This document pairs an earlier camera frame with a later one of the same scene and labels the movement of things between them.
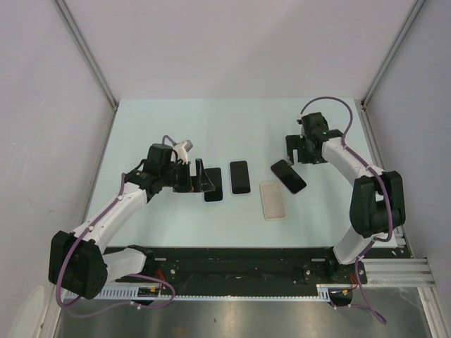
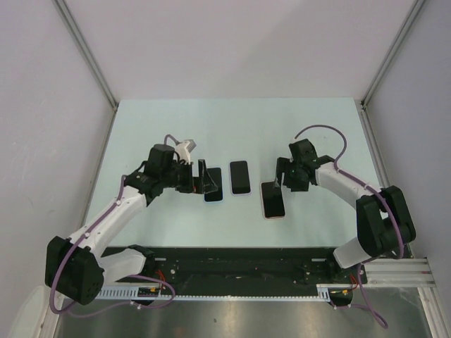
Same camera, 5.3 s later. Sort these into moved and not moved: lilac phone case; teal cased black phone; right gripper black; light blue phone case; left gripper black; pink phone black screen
Moved: right gripper black; pink phone black screen
Not moved: lilac phone case; light blue phone case; left gripper black; teal cased black phone
